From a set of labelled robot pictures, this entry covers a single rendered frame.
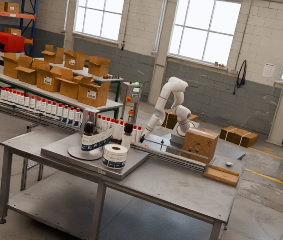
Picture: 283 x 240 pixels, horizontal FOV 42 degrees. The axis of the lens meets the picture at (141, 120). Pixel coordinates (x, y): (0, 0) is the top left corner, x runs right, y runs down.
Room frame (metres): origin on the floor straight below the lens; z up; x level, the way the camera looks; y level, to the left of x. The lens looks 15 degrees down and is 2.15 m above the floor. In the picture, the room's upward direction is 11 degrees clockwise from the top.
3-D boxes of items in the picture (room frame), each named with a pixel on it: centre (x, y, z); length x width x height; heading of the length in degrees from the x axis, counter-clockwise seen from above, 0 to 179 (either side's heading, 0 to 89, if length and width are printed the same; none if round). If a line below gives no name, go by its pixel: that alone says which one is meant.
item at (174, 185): (3.50, 0.00, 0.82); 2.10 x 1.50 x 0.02; 71
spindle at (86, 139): (3.13, 0.44, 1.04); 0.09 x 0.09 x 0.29
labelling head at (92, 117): (3.69, 0.52, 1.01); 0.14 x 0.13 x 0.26; 71
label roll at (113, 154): (3.02, 0.17, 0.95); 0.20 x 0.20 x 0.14
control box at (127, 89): (3.76, 0.16, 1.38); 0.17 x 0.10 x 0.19; 126
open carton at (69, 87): (5.61, 1.10, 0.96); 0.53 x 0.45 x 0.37; 152
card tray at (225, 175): (3.32, -0.86, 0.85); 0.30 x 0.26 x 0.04; 71
